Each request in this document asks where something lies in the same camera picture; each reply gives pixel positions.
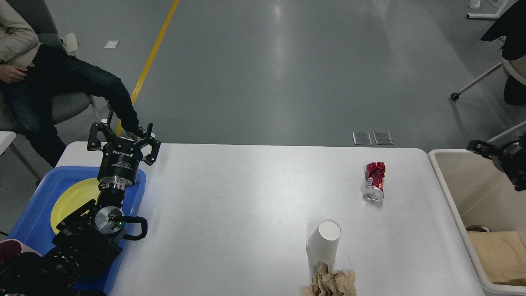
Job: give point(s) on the brown paper bag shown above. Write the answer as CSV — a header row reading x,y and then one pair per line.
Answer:
x,y
502,256

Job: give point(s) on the beige plastic waste bin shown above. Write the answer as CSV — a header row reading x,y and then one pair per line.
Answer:
x,y
477,193

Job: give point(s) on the crushed red soda can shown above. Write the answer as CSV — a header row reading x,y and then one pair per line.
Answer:
x,y
373,191

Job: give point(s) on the brown paper ball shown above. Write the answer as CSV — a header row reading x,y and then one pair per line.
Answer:
x,y
328,283

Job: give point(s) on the white chair with black jacket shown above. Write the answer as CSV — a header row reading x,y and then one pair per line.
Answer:
x,y
510,27

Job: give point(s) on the pink mug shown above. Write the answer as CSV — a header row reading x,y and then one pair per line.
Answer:
x,y
12,247

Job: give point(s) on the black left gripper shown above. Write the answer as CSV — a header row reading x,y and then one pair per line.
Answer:
x,y
119,164

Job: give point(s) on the white paper cup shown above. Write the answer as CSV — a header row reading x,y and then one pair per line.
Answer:
x,y
323,242

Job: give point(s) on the metal floor socket cover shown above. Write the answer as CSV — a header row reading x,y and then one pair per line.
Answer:
x,y
367,139

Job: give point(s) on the yellow plastic plate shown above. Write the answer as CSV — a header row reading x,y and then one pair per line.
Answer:
x,y
73,198

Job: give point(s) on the blue plastic tray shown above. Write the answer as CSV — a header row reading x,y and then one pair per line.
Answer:
x,y
33,228

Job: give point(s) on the white table leg base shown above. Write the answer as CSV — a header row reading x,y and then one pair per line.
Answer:
x,y
501,5

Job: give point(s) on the seated person beige sweater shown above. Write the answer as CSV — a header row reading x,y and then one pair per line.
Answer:
x,y
32,72

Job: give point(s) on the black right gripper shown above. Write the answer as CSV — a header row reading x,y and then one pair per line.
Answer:
x,y
509,159

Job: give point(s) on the foil ball in bin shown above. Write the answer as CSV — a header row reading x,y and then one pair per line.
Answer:
x,y
478,228

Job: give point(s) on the white desk corner left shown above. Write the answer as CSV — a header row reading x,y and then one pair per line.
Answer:
x,y
6,138

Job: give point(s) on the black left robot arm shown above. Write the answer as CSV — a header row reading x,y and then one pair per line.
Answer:
x,y
87,242

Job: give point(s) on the grey office chair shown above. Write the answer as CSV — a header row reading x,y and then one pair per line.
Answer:
x,y
64,105

